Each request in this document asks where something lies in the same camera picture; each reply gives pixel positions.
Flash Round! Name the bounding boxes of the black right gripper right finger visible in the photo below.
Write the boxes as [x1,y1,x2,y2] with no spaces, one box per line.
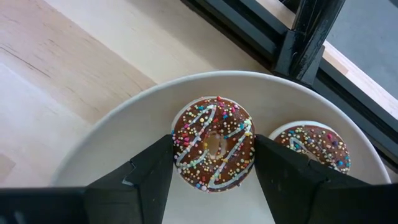
[254,134,369,224]

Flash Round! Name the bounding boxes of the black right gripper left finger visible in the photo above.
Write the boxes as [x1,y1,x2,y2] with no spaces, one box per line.
[85,135,174,224]

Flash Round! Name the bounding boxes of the small brown sprinkled donut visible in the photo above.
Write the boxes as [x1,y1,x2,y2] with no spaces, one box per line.
[170,95,256,193]
[269,120,351,174]

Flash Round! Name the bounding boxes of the beige round plate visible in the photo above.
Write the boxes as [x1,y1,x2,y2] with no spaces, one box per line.
[51,70,392,224]

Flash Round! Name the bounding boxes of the black metal table frame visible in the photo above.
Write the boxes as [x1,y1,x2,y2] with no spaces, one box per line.
[182,0,398,170]

